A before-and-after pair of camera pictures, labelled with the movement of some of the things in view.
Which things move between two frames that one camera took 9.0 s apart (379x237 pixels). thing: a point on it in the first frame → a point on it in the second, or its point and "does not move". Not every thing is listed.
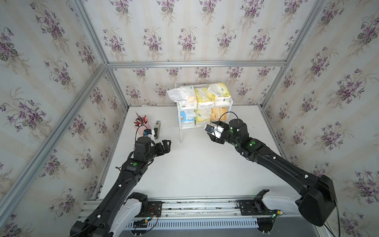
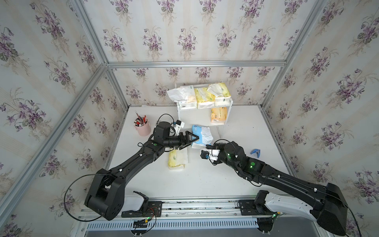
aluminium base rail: [203, 214] does not move
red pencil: [138, 116] does not move
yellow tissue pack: [223, 96] does not move
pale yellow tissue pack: [203, 117] → [177, 158]
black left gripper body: [156, 151] → [175, 141]
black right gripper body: [225, 136] → [221, 147]
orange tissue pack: [216, 113] does not move
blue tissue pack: [187, 116] → [205, 136]
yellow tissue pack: [205, 99] does not move
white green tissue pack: [185, 95] does not move
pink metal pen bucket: [141, 124] does not move
